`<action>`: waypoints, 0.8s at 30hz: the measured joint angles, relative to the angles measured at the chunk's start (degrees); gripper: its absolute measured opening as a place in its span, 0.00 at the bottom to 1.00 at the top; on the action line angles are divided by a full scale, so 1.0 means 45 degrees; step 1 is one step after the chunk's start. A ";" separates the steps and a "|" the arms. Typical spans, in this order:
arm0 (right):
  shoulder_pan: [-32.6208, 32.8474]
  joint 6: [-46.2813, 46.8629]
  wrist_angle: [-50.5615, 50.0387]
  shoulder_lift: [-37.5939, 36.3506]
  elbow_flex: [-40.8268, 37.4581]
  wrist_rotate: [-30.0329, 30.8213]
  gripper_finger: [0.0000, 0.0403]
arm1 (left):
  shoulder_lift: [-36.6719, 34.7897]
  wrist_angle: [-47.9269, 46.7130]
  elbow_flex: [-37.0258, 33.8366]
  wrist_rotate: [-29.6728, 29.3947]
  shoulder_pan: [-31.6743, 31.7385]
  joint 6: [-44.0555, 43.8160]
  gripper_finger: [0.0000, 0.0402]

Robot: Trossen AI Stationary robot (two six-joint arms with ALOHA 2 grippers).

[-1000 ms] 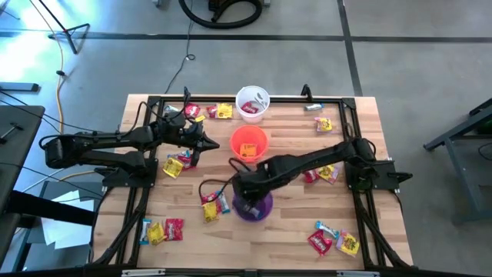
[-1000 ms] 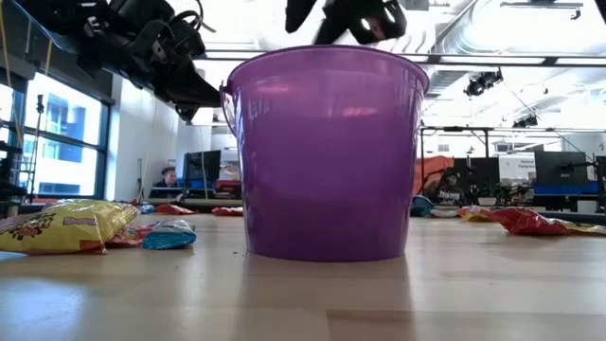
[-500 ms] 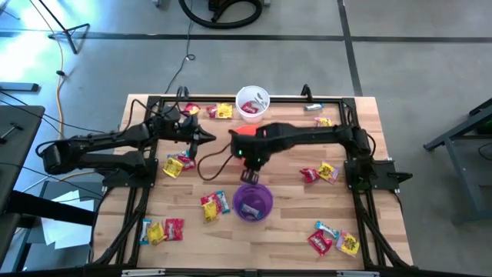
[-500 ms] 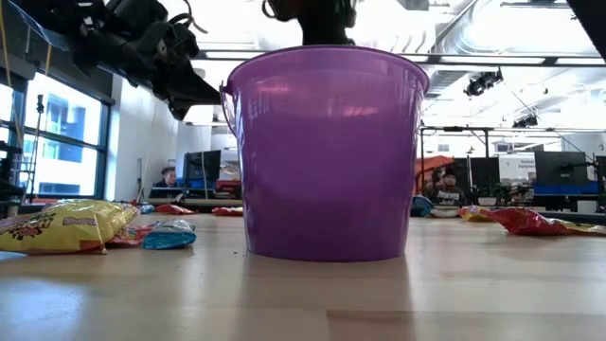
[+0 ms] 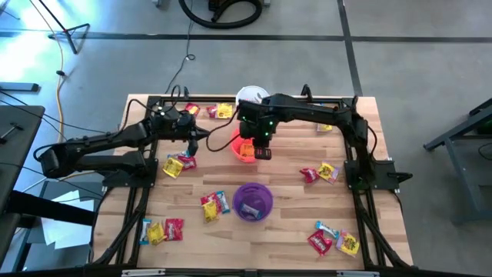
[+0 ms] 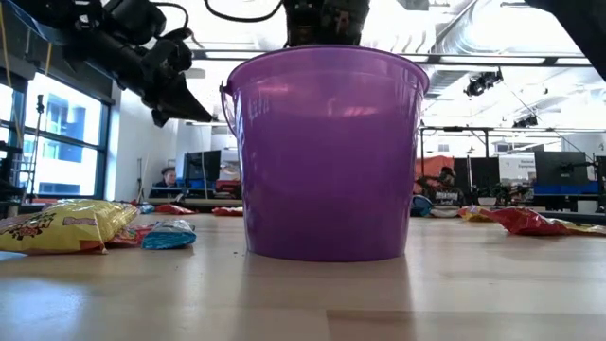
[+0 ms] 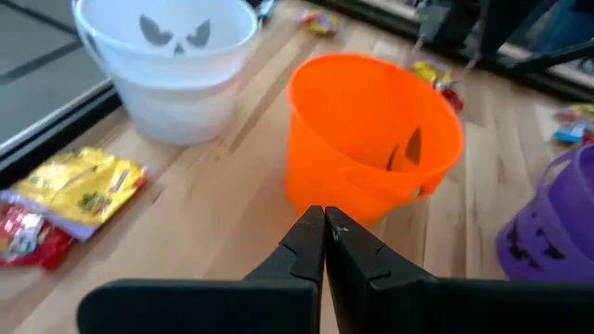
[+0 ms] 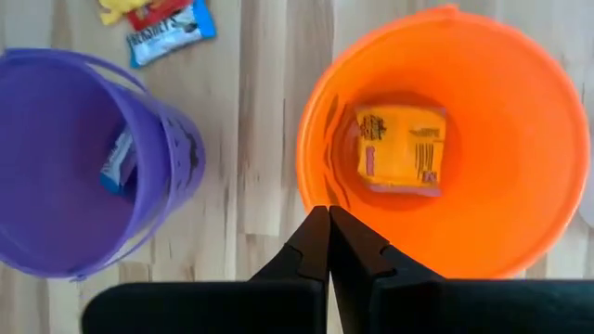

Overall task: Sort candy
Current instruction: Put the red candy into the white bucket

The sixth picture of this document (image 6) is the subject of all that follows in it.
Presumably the black ceiling track light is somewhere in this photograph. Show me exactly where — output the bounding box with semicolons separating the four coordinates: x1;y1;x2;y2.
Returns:
511;113;540;129
463;68;505;99

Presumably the orange cloth partition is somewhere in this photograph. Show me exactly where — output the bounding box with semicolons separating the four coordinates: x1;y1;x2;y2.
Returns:
415;154;455;195

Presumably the blue round object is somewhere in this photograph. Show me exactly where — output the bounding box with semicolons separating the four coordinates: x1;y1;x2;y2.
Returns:
409;194;435;218

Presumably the purple plastic bucket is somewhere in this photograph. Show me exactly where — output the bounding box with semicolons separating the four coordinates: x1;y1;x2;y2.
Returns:
219;45;431;263

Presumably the black aluminium table frame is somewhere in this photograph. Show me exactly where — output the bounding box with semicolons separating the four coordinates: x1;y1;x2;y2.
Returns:
0;201;606;224

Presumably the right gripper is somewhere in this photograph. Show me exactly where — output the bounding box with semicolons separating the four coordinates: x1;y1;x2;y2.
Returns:
283;0;370;47

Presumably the large glass window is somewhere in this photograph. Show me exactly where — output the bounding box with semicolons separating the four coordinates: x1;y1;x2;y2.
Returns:
0;73;113;200

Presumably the overhead light bar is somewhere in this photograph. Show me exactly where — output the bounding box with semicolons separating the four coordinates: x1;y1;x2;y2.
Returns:
191;48;606;66

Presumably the person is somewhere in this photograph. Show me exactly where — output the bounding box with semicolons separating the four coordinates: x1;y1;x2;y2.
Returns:
153;166;180;189

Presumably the black tripod stand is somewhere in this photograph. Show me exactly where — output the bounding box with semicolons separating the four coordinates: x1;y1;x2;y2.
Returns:
27;93;48;203

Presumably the yellow candy packet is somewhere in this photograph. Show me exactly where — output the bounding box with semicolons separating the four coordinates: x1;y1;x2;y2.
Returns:
561;219;606;237
456;205;496;223
0;198;140;256

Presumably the large black monitor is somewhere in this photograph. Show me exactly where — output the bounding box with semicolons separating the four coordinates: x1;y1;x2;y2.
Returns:
533;150;591;187

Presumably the black metal rack frame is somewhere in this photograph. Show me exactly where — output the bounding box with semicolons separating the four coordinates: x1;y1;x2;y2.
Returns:
419;125;606;165

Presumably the blue desk panel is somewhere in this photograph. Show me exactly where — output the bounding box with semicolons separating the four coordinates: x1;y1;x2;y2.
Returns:
533;182;600;196

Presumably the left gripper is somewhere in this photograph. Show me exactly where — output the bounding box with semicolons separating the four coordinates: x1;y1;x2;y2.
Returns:
113;27;213;128

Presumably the black computer monitor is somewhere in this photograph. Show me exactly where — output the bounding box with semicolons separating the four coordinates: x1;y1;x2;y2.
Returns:
183;150;223;184

